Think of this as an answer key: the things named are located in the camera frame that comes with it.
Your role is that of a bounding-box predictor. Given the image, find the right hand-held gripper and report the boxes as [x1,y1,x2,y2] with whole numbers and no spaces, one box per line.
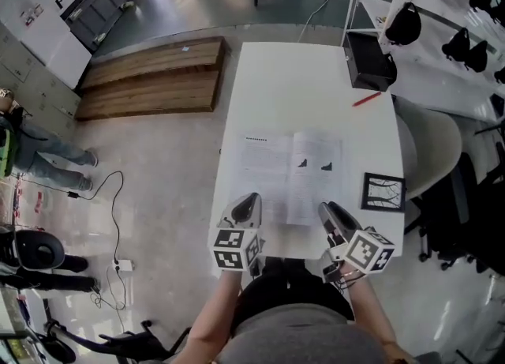
[317,201,396,284]

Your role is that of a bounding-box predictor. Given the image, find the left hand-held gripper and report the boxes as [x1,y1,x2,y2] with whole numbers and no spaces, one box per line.
[208,192,266,273]

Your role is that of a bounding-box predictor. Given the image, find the white paperback book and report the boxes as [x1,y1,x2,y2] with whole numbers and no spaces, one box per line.
[236,129,345,226]

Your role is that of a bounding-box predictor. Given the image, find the person's left forearm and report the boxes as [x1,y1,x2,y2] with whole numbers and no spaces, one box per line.
[169,269,244,364]

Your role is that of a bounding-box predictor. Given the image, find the person's right forearm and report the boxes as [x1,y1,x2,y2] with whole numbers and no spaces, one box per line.
[342,271,415,364]

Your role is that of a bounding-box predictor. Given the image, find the black framed picture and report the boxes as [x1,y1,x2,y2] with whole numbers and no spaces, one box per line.
[361,171,406,212]

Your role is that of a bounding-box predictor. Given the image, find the person's black trousers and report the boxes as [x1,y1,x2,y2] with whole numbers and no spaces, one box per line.
[232,257,356,332]

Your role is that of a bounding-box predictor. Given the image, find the person's grey shirt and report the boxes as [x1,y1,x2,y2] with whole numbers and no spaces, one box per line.
[216,302,390,364]

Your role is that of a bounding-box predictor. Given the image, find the beige shell chair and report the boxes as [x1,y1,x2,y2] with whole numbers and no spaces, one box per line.
[392,93,462,201]

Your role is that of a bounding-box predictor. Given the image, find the black high-back office chair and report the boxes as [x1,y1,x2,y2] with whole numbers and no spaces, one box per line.
[35,318,194,364]

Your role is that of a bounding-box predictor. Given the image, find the red pen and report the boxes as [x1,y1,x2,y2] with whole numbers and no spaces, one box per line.
[351,92,383,108]

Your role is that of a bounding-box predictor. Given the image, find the wooden step platform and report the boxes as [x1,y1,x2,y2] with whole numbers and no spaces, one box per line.
[73,36,232,122]

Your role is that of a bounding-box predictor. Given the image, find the black box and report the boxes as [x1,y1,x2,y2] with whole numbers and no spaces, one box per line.
[342,32,398,91]

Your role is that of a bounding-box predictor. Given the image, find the group of red label bottles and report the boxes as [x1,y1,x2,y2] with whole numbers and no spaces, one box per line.
[11,178,56,233]

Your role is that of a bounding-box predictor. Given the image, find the group of black bags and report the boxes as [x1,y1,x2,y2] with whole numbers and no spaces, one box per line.
[385,0,505,84]

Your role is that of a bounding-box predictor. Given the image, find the white cabinet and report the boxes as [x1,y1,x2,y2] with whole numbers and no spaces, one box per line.
[0,0,94,91]

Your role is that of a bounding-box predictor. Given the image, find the grey drawer cabinet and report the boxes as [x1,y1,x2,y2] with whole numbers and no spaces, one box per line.
[59,0,129,54]

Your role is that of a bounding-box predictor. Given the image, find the black floor cable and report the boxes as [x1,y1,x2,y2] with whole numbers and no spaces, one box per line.
[65,171,127,312]

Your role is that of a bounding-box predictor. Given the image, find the white cable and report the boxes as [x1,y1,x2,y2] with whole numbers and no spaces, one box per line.
[297,0,354,42]

